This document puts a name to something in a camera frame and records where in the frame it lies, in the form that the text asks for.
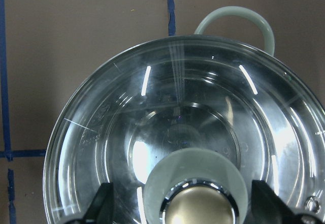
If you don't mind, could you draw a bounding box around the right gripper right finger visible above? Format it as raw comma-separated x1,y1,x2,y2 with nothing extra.
250,179,305,224

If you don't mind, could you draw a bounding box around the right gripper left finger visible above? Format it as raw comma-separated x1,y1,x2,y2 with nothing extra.
66,183,114,224

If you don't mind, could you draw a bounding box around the glass pot lid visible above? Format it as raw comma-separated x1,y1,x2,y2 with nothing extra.
43,35,324,223

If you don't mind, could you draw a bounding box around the pale green electric pot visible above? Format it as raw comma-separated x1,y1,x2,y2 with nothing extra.
194,6,325,100

